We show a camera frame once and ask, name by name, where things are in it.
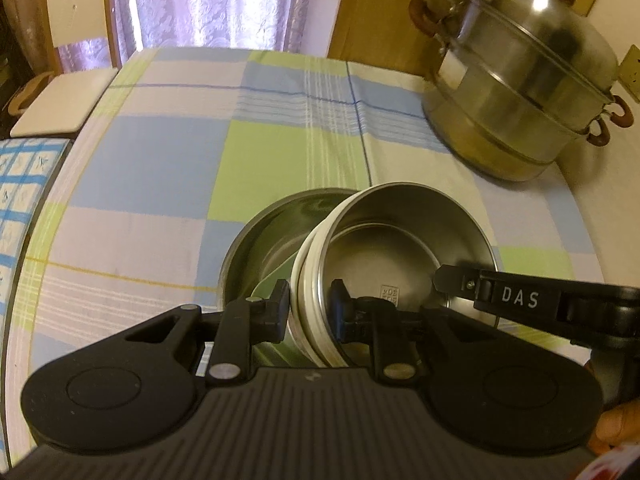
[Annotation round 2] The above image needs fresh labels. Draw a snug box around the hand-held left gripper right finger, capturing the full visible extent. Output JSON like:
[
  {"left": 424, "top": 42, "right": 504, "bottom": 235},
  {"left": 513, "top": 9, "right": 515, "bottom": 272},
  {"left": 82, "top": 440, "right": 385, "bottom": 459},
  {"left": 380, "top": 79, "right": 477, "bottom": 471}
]
[{"left": 329, "top": 280, "right": 493, "bottom": 386}]

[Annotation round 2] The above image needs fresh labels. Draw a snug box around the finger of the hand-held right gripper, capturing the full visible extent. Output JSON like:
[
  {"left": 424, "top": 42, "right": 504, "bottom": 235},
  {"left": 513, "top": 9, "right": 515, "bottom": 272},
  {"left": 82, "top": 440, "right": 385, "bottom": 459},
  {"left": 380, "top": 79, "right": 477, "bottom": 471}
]
[{"left": 434, "top": 261, "right": 568, "bottom": 322}]

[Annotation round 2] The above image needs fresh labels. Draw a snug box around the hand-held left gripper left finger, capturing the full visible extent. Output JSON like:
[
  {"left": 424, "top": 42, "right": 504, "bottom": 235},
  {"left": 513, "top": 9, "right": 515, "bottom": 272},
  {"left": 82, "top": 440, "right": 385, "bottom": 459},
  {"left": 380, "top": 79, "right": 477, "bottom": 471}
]
[{"left": 125, "top": 279, "right": 292, "bottom": 386}]

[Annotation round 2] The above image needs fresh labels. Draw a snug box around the green square plastic plate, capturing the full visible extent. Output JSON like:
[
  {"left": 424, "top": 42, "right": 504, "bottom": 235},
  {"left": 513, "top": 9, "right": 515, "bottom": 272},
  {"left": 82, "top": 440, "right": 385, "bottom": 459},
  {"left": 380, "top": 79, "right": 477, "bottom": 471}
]
[{"left": 250, "top": 260, "right": 301, "bottom": 311}]

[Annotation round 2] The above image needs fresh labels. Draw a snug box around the large stainless steel bowl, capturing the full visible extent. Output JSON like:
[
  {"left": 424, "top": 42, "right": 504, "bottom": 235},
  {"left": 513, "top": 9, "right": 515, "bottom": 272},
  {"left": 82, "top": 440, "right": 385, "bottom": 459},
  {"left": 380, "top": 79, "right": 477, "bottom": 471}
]
[{"left": 219, "top": 187, "right": 361, "bottom": 368}]

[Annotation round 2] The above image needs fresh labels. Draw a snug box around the person's right hand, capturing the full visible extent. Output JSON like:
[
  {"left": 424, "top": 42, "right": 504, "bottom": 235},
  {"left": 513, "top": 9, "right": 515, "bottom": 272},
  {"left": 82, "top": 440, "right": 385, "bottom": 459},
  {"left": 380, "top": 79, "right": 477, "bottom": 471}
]
[{"left": 589, "top": 402, "right": 640, "bottom": 456}]

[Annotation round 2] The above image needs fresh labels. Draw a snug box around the red and white cloth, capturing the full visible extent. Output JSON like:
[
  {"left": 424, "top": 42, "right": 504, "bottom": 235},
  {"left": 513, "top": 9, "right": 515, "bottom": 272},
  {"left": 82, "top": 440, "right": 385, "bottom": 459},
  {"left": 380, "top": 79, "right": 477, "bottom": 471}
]
[{"left": 575, "top": 442, "right": 640, "bottom": 480}]

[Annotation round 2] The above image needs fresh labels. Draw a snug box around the checkered tablecloth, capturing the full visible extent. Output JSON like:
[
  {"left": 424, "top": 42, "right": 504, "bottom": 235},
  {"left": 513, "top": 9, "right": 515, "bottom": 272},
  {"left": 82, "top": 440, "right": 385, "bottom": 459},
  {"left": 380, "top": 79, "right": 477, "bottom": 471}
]
[{"left": 0, "top": 46, "right": 608, "bottom": 461}]

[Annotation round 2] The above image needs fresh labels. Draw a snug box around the stainless steel steamer pot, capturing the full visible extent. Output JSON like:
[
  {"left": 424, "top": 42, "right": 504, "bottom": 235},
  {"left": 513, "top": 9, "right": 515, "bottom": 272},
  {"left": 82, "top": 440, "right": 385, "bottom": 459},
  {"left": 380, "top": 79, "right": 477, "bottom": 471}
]
[{"left": 407, "top": 0, "right": 635, "bottom": 182}]

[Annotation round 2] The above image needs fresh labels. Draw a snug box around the blue grid patterned cloth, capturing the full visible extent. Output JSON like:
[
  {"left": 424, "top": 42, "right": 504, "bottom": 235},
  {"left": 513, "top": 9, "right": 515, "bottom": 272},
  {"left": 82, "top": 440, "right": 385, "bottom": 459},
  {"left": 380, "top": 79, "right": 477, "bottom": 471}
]
[{"left": 0, "top": 137, "right": 71, "bottom": 301}]

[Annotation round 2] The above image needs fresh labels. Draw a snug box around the wooden door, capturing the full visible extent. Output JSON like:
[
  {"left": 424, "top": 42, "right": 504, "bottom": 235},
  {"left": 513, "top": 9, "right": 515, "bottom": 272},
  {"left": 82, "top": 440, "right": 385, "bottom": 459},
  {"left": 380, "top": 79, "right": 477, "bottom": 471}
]
[{"left": 327, "top": 0, "right": 626, "bottom": 81}]

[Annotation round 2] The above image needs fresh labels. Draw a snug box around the purple lace curtain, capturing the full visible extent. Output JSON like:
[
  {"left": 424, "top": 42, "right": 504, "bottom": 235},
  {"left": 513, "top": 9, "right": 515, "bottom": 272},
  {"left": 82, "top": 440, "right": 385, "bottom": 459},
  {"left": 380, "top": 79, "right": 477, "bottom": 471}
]
[{"left": 30, "top": 0, "right": 346, "bottom": 71}]

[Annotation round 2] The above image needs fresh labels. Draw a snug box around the brown round stool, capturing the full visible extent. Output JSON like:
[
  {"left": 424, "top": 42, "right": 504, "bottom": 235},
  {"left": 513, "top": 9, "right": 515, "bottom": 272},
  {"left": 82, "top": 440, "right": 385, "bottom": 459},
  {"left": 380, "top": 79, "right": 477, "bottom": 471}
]
[{"left": 7, "top": 71, "right": 53, "bottom": 117}]

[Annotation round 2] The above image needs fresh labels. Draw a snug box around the wooden chair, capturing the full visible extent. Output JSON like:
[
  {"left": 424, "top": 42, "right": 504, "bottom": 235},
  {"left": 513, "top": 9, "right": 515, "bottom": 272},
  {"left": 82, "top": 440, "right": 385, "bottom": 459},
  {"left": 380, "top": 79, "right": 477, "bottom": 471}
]
[{"left": 9, "top": 0, "right": 123, "bottom": 138}]

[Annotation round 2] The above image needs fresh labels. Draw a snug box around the beige wall socket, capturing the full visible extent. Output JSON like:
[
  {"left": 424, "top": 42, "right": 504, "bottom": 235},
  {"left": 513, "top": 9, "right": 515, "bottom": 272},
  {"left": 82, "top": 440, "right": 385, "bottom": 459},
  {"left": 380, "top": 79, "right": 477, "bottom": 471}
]
[{"left": 617, "top": 45, "right": 640, "bottom": 106}]

